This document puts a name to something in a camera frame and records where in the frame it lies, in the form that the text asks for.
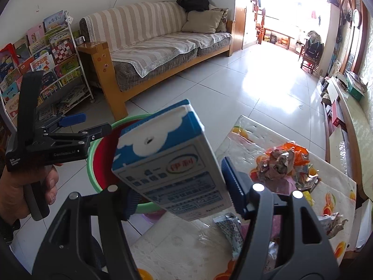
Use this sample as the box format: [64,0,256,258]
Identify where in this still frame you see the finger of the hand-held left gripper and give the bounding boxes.
[44,123,113,146]
[41,113,87,135]

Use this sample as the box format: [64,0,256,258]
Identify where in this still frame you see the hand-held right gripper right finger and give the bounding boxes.
[221,157,340,280]

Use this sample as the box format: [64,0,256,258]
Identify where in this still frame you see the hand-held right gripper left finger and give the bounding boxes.
[31,185,146,280]

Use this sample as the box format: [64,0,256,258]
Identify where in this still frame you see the red basin with green rim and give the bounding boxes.
[87,114,164,215]

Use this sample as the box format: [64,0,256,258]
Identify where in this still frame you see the blue white milk carton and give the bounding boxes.
[112,99,234,222]

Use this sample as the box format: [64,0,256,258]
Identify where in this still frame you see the person's left hand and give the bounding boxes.
[0,165,63,228]

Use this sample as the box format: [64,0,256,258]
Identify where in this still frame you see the silver foil wrapper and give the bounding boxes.
[214,212,246,261]

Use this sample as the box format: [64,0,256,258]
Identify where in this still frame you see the fruit print tablecloth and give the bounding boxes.
[128,115,357,280]

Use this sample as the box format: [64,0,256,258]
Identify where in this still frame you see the rows of children's books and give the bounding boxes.
[0,10,88,120]

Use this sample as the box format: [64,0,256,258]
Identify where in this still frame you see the orange plastic bag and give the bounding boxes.
[272,141,310,167]

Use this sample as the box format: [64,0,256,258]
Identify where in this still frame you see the colourful snack wrapper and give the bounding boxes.
[294,163,321,193]

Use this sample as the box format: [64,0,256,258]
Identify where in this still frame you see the wooden sofa with striped cover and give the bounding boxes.
[77,1,235,120]

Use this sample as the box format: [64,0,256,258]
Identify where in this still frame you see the crumpled grey wrapper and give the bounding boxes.
[318,212,349,237]

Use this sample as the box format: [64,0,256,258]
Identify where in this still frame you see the red flat box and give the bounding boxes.
[331,102,350,126]

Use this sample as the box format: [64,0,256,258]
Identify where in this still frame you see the long television cabinet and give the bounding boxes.
[321,74,373,202]

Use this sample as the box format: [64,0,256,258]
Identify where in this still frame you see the white paper sheet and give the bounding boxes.
[355,201,373,252]

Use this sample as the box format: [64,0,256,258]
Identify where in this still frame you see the beige pillow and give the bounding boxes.
[182,10,223,34]

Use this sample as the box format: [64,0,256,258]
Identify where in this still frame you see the wooden chair with bag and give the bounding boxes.
[300,31,325,74]

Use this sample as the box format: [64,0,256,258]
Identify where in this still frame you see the stack of books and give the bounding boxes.
[345,71,369,100]

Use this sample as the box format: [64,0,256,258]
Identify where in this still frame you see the black bag on sofa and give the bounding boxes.
[177,0,210,14]

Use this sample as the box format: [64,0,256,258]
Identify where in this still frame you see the brown patterned pillow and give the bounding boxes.
[210,5,230,32]

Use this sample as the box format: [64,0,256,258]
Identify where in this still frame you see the white wire book rack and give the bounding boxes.
[0,10,94,123]

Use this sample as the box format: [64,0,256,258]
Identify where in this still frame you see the round wall clock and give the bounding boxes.
[351,9,362,30]

